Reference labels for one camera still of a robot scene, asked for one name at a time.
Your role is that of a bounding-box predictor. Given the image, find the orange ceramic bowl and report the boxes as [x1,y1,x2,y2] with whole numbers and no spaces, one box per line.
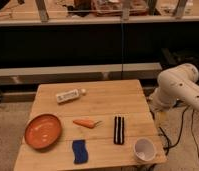
[24,114,62,149]

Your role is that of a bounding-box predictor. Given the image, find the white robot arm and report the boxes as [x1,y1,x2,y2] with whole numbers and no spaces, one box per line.
[150,63,199,112]

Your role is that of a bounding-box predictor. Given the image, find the white plastic bottle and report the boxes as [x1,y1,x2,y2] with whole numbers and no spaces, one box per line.
[56,89,86,104]

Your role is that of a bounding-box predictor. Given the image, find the orange toy carrot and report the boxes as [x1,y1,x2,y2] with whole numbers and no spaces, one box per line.
[73,119,98,129]

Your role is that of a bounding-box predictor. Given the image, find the black white striped cloth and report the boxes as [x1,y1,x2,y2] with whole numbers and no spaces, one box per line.
[113,116,124,145]

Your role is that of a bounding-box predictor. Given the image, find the wooden table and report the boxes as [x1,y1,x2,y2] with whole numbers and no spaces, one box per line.
[14,80,166,171]

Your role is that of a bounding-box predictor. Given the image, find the blue sponge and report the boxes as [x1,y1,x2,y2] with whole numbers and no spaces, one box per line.
[72,140,88,164]

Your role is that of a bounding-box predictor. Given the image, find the white cup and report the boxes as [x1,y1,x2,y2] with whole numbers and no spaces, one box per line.
[133,138,157,162]

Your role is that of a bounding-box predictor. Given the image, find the black cables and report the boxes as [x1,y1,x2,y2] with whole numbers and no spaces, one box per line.
[150,105,199,171]

